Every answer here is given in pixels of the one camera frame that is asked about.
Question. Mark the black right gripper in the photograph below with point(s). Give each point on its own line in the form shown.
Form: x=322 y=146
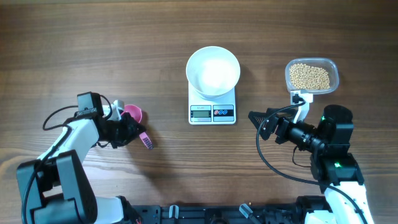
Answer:
x=284 y=119

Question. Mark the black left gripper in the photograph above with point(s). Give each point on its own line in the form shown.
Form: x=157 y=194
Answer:
x=131 y=130

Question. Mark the pink plastic measuring scoop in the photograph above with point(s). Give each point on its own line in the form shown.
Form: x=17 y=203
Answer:
x=136 y=113

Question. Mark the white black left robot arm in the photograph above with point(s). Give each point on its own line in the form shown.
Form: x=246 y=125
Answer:
x=54 y=187

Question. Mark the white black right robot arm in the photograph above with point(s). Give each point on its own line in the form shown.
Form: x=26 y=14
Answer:
x=333 y=168

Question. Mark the white digital kitchen scale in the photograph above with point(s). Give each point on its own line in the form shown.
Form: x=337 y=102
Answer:
x=215 y=111

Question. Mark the white bowl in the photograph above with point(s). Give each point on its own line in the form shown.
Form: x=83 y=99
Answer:
x=213 y=71

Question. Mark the soybeans in container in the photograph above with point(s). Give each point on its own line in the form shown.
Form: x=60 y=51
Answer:
x=308 y=77

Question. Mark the clear plastic container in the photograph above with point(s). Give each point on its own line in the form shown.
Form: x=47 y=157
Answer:
x=325 y=63

